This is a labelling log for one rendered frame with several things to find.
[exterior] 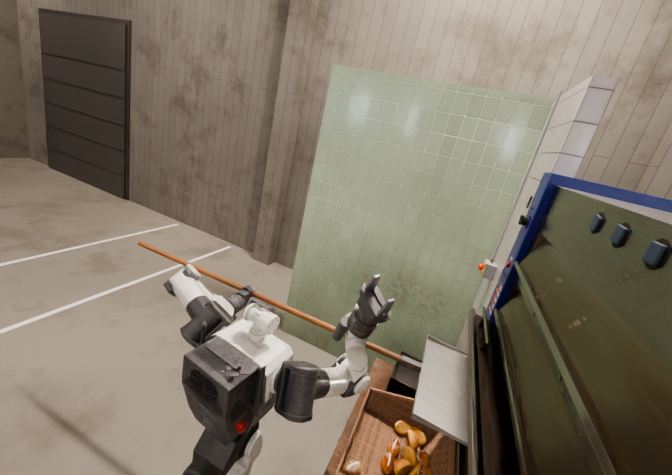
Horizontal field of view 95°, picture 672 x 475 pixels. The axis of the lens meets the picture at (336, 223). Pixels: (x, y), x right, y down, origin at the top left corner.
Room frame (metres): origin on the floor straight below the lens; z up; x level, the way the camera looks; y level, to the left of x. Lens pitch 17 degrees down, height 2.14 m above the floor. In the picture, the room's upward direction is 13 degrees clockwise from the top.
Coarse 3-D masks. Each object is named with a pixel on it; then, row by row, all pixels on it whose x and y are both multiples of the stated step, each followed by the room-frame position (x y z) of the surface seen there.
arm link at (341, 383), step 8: (320, 368) 0.86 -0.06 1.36; (328, 368) 0.88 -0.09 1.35; (336, 368) 0.90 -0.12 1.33; (344, 368) 0.93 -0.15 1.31; (336, 376) 0.85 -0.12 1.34; (344, 376) 0.89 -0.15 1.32; (368, 376) 0.93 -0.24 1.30; (336, 384) 0.83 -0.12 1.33; (344, 384) 0.87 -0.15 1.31; (352, 384) 0.89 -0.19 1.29; (360, 384) 0.90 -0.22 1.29; (368, 384) 0.94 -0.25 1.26; (328, 392) 0.80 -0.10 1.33; (336, 392) 0.84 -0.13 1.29; (344, 392) 0.87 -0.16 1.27; (352, 392) 0.90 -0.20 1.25; (360, 392) 0.92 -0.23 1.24
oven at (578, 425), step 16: (576, 192) 1.16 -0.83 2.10; (624, 208) 0.80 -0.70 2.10; (640, 208) 1.02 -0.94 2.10; (512, 288) 1.41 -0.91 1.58; (528, 304) 1.12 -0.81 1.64; (544, 336) 0.88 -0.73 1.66; (560, 384) 0.68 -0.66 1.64; (576, 416) 0.57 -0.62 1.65; (576, 432) 0.54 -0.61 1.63; (592, 448) 0.48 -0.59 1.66; (592, 464) 0.46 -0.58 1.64
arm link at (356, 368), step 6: (366, 354) 0.94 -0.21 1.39; (342, 360) 0.97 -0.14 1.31; (348, 360) 0.93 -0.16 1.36; (366, 360) 0.93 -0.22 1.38; (342, 366) 0.96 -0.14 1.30; (348, 366) 0.95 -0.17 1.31; (354, 366) 0.91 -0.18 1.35; (360, 366) 0.91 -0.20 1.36; (366, 366) 0.95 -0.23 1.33; (354, 372) 0.93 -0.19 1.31; (360, 372) 0.93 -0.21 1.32; (366, 372) 0.95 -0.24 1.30; (354, 378) 0.91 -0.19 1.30
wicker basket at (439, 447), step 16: (368, 400) 1.47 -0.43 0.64; (400, 400) 1.42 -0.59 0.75; (384, 416) 1.44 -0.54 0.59; (400, 416) 1.41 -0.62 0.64; (352, 432) 1.17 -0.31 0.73; (368, 432) 1.31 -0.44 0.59; (384, 432) 1.33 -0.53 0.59; (432, 432) 1.35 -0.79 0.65; (368, 448) 1.22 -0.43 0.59; (384, 448) 1.24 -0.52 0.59; (400, 448) 1.26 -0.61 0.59; (432, 448) 1.25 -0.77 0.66; (448, 448) 1.15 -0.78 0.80; (368, 464) 1.14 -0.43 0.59; (432, 464) 1.16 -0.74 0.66; (448, 464) 1.06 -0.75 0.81
